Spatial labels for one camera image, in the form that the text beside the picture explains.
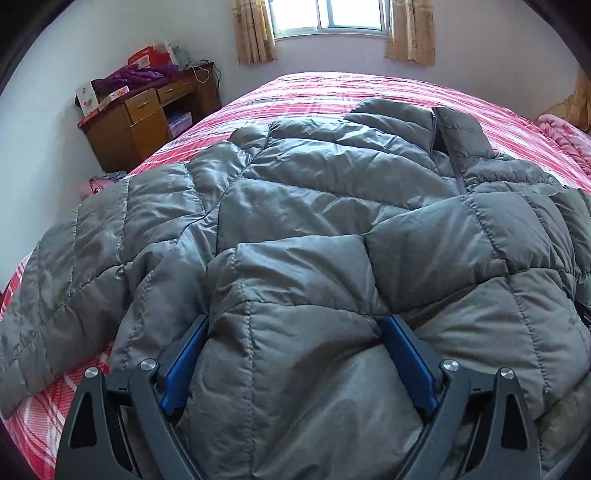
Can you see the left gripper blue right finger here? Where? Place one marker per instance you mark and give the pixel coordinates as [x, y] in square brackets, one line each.
[417, 363]

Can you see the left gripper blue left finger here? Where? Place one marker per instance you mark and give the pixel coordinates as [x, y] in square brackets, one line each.
[177, 364]

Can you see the grey puffer jacket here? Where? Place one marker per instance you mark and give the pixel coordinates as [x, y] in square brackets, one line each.
[297, 240]

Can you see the brown wooden desk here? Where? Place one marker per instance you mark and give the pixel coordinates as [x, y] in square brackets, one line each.
[134, 126]

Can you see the purple box in desk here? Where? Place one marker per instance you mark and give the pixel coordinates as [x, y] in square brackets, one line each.
[179, 123]

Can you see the pink folded blanket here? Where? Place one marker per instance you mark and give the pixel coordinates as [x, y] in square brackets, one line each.
[571, 140]

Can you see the white gift box on desk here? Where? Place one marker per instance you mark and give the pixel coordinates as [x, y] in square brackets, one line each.
[87, 99]

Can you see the yellow tied curtain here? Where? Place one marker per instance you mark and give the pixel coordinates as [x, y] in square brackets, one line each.
[576, 109]

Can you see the purple garment on desk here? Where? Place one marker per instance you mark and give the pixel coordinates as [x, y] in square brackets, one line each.
[133, 77]

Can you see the right beige curtain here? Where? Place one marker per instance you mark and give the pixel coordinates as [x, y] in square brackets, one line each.
[412, 33]

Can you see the beige curtain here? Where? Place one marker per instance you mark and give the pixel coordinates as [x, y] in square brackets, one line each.
[254, 36]
[412, 33]

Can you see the red box on desk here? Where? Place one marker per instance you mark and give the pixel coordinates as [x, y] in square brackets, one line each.
[149, 57]

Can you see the left beige curtain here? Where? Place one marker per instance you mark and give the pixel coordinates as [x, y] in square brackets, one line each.
[254, 36]

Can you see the window with white frame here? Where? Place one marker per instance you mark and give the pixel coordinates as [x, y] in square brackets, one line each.
[303, 17]

